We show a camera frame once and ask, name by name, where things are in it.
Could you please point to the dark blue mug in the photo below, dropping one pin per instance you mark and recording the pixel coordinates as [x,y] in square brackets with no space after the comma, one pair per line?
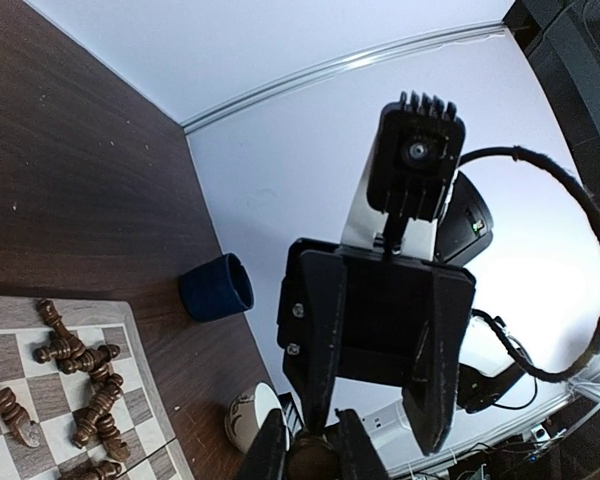
[217,289]

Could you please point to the pile of dark chess pieces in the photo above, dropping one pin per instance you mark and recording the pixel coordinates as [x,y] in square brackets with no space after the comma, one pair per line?
[39,407]

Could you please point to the white bowl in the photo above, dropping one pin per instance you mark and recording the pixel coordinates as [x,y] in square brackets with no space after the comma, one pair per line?
[247,413]

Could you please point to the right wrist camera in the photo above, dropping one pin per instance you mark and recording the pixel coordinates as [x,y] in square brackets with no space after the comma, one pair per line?
[408,178]

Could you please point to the right aluminium frame post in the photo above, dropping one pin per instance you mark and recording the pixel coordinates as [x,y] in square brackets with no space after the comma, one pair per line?
[335,67]

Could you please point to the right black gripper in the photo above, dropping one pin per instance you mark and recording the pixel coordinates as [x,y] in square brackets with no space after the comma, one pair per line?
[399,323]

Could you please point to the wooden chess board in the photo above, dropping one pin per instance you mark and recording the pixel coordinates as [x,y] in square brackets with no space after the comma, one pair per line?
[97,323]

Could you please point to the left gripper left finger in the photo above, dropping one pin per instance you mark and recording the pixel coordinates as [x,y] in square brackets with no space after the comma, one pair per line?
[265,458]

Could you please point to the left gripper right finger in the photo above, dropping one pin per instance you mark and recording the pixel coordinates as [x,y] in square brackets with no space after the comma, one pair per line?
[358,457]

